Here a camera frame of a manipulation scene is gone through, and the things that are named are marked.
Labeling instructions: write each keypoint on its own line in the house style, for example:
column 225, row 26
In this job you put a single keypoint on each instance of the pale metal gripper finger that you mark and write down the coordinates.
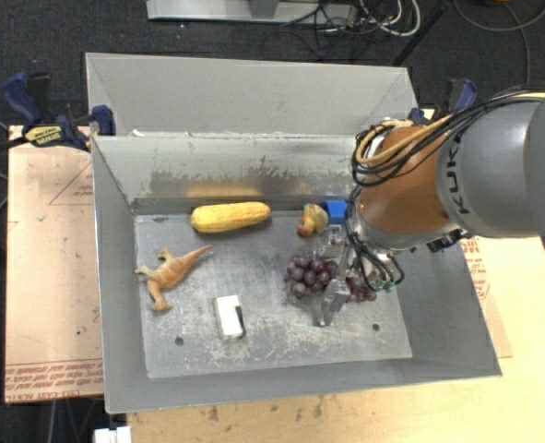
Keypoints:
column 335, row 299
column 333, row 243

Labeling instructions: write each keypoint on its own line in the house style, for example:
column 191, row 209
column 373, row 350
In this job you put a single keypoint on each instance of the yellow and red toy duck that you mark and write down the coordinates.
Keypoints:
column 312, row 219

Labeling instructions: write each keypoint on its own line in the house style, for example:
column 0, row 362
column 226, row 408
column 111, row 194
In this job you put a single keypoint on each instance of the blue block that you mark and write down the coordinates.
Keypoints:
column 335, row 210

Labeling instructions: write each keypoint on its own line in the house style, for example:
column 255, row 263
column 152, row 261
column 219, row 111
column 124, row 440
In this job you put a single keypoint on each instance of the purple toy grape bunch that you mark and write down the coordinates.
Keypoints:
column 306, row 275

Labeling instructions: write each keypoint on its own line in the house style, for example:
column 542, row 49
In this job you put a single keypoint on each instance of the grey metal bin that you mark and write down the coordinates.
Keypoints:
column 263, row 293

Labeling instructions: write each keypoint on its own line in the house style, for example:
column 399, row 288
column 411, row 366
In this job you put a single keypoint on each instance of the yellow toy corn cob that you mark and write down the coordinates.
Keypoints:
column 230, row 217

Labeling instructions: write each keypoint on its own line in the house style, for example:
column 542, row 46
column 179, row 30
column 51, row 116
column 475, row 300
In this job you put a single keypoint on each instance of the white and black small box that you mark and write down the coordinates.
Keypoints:
column 228, row 316

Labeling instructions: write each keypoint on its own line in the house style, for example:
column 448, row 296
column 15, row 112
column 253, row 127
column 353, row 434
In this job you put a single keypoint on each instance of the orange toy dinosaur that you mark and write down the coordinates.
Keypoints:
column 170, row 270

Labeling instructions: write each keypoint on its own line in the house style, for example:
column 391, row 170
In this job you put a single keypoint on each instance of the black cylinder on white bracket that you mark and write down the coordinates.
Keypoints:
column 443, row 242

